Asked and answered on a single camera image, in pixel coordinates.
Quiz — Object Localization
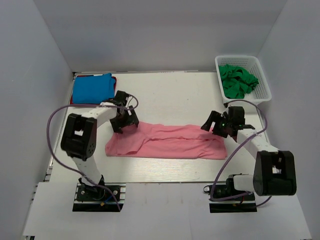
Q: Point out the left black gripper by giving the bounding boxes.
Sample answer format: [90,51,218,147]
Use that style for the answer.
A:
[110,105,139,133]

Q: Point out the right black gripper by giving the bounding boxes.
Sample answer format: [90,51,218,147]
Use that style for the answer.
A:
[201,110,233,138]

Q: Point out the pink t shirt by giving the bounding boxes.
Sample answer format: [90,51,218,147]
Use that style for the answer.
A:
[105,122,228,160]

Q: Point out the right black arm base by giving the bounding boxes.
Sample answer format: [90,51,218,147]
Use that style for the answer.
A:
[209,184,257,214]

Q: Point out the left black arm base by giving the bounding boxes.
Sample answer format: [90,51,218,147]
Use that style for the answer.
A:
[72,183,126,213]

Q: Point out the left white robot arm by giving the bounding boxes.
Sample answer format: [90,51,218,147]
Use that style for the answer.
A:
[60,90,139,200]

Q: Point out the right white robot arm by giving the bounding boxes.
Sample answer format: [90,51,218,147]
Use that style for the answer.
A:
[201,106,297,202]

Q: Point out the folded blue t shirt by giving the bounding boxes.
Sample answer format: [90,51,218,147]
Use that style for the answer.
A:
[71,72,115,104]

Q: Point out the green t shirt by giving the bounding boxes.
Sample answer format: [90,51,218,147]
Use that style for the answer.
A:
[218,64,259,99]

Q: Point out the folded red t shirt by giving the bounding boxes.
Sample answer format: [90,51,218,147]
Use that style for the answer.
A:
[68,74,118,106]

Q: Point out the white plastic basket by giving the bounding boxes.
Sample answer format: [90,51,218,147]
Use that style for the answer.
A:
[215,55,272,111]

